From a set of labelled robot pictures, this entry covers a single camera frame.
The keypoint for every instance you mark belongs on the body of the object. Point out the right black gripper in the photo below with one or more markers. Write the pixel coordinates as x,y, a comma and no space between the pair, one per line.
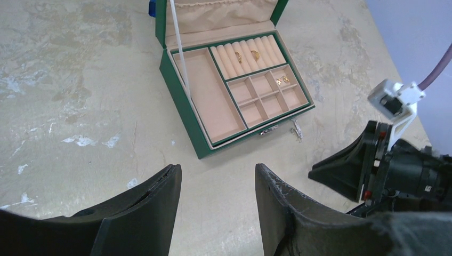
387,178

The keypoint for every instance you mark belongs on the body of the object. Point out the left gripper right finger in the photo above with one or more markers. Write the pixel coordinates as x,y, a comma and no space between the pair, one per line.
293,223

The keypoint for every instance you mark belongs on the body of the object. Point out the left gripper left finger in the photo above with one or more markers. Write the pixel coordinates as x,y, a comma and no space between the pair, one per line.
139,221

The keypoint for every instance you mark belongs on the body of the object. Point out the small gold stud earring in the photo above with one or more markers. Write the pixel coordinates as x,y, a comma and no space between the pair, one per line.
281,80

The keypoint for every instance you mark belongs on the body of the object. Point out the green jewelry tray insert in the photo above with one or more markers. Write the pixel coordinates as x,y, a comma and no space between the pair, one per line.
232,86

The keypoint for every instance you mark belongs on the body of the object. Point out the green jewelry box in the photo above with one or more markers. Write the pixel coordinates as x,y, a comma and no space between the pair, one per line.
183,24

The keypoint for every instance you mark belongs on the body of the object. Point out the silver earring near box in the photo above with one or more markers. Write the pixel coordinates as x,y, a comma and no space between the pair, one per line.
297,130

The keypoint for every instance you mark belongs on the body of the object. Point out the blue box hinge tab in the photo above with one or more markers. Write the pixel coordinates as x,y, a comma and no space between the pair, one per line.
152,8

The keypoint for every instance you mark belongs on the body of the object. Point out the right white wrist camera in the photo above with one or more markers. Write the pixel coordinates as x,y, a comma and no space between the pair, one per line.
398,103

